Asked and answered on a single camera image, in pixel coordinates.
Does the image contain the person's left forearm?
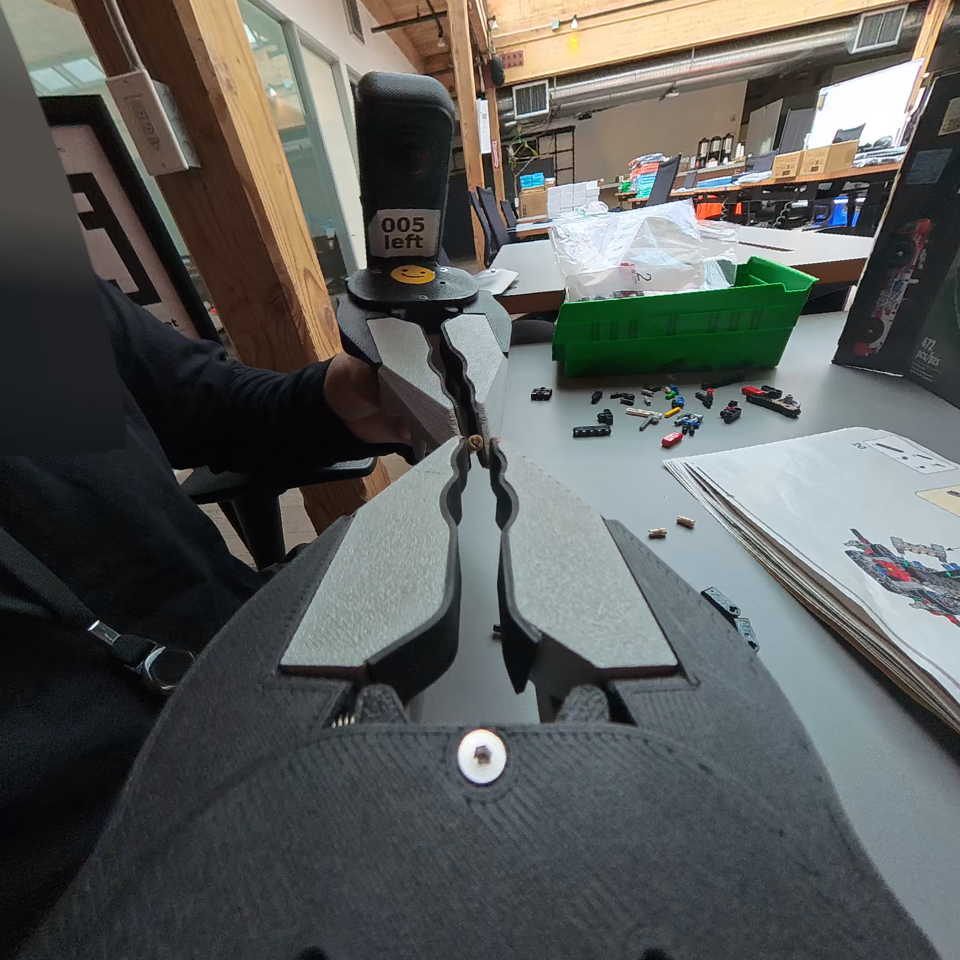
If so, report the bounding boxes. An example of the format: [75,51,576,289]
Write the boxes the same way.
[97,277,421,481]

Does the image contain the black lego set box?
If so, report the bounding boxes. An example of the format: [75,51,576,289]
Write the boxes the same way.
[832,71,960,410]

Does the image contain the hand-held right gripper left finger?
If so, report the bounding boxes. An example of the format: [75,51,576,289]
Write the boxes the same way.
[279,436,471,703]

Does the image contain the lego instruction booklet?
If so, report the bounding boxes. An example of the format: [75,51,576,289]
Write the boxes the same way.
[663,426,960,732]

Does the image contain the red black lego assembly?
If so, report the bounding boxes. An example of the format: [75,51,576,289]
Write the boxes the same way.
[742,384,802,418]

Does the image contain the black lanyard with badge reel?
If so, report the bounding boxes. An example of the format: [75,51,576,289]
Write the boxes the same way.
[0,528,198,695]

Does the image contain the wooden workbench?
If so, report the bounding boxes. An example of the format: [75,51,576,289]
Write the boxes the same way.
[622,161,901,198]

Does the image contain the wooden post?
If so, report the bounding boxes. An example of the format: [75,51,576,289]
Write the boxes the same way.
[71,0,391,534]
[446,0,489,271]

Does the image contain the scattered small lego pieces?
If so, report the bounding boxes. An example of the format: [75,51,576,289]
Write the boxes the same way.
[529,373,744,451]

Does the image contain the black office chair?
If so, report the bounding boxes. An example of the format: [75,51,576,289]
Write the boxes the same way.
[180,456,378,571]
[468,186,522,267]

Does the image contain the green plastic bin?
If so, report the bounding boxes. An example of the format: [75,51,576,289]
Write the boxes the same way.
[552,255,820,378]

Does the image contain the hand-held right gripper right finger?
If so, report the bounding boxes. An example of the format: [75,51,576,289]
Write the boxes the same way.
[489,438,681,723]

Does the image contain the black framed poster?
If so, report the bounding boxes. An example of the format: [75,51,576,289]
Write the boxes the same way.
[37,93,226,346]

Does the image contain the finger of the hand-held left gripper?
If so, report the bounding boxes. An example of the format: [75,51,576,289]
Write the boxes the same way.
[366,318,462,462]
[441,318,514,447]

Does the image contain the stack of white boxes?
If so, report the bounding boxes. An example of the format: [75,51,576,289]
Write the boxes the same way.
[546,180,601,215]

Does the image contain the grey electrical wall box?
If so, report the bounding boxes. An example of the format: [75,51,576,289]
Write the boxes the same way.
[105,69,202,177]

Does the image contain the clear plastic parts bag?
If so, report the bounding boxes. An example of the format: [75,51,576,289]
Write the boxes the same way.
[547,199,740,303]

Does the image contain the person's left hand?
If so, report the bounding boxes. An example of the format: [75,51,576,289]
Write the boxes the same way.
[326,351,414,451]

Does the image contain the metal air duct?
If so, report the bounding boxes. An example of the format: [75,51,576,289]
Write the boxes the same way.
[547,18,856,102]

